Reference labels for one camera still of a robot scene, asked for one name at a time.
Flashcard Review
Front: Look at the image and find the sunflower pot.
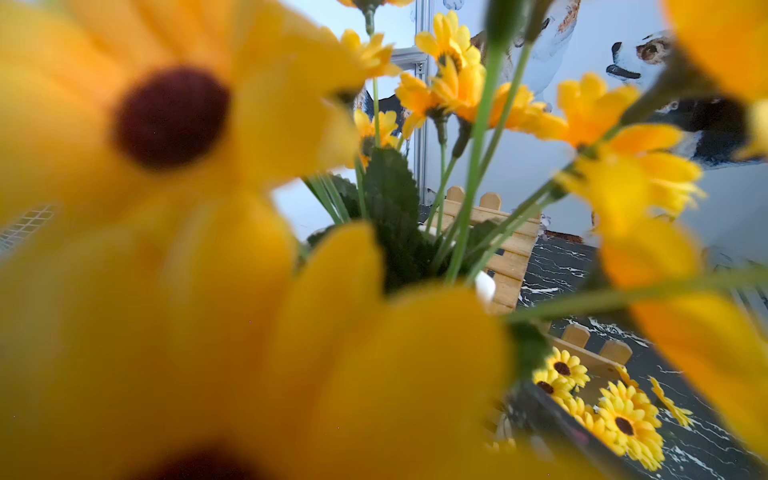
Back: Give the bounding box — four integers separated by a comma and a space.
531, 340, 693, 471
1, 1, 767, 479

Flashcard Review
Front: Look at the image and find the white wire basket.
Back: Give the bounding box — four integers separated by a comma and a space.
1, 205, 56, 255

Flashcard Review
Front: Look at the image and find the wooden two-tier shelf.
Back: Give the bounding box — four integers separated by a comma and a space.
419, 185, 634, 409

